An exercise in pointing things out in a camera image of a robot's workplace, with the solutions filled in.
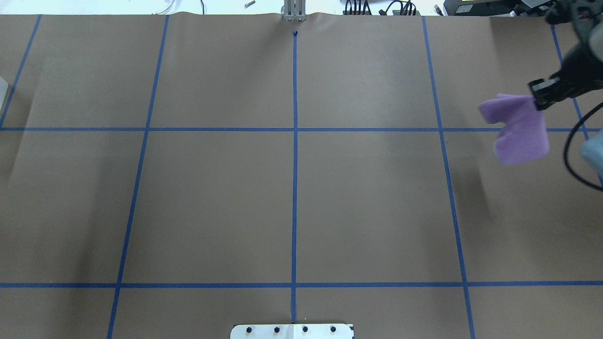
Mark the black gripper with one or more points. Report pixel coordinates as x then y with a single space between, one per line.
577 70

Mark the purple cloth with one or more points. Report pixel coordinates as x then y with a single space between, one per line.
523 138

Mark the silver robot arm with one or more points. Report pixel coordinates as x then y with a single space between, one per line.
591 150

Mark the clear plastic storage box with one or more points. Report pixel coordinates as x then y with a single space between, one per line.
3 91

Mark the aluminium frame post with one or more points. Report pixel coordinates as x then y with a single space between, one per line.
294 11

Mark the white pedestal base plate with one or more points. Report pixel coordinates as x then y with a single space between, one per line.
293 331

